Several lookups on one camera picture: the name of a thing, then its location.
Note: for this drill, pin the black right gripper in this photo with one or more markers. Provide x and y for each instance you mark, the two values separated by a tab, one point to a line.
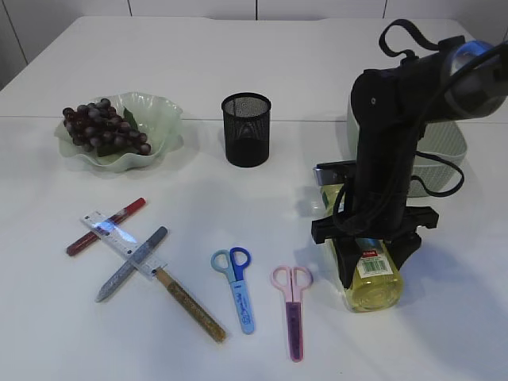
394	220

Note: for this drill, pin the artificial purple grape bunch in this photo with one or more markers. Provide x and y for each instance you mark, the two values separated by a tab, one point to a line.
97	127

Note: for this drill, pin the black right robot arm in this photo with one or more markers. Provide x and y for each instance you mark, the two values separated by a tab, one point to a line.
459	80

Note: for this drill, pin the gold glitter pen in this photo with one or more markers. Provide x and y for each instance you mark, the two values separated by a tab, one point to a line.
191	306

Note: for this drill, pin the black mesh pen holder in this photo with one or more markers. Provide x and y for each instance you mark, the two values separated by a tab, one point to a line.
246	120

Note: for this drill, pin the silver glitter pen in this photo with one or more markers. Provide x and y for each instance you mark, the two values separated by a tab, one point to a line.
115	281

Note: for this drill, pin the clear plastic ruler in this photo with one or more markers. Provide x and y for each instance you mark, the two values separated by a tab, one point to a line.
139	254

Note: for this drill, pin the green wavy glass plate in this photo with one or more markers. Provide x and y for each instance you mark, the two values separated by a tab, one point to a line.
156	116

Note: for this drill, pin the red glitter pen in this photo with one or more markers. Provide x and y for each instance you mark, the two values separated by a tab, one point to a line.
89	238

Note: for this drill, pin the pink sheathed scissors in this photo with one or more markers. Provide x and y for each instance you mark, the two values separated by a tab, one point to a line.
292	281

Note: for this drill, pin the blue sheathed scissors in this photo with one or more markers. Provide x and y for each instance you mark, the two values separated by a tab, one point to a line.
232	264

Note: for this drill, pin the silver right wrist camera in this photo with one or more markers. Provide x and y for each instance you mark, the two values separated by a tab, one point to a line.
334	173

